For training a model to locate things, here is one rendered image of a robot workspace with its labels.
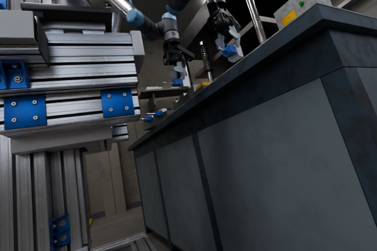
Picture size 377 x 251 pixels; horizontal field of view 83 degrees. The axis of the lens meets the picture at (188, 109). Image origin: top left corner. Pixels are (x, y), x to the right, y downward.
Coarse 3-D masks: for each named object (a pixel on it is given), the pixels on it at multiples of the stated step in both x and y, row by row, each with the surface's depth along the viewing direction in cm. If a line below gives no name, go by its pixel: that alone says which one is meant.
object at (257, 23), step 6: (246, 0) 164; (252, 0) 162; (252, 6) 160; (252, 12) 160; (252, 18) 160; (258, 18) 158; (258, 24) 157; (258, 30) 156; (258, 36) 157; (264, 36) 154; (186, 60) 264; (186, 66) 261; (186, 72) 260; (192, 84) 258
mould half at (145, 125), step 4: (164, 112) 123; (168, 112) 123; (172, 112) 125; (160, 116) 125; (164, 116) 123; (152, 120) 131; (156, 120) 129; (160, 120) 125; (144, 124) 138; (148, 124) 134; (152, 124) 131; (156, 124) 128; (144, 128) 138; (148, 128) 134
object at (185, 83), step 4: (176, 80) 101; (180, 80) 102; (184, 80) 103; (188, 80) 104; (172, 84) 104; (176, 84) 101; (180, 84) 102; (184, 84) 102; (188, 84) 104; (180, 88) 105; (184, 88) 105
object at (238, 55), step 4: (220, 48) 78; (224, 48) 80; (228, 48) 81; (232, 48) 81; (236, 48) 83; (240, 48) 85; (224, 52) 82; (228, 52) 81; (232, 52) 81; (236, 52) 82; (240, 52) 84; (224, 56) 83; (228, 56) 84; (232, 56) 84; (236, 56) 83; (240, 56) 83; (228, 60) 85; (232, 60) 85; (236, 60) 86
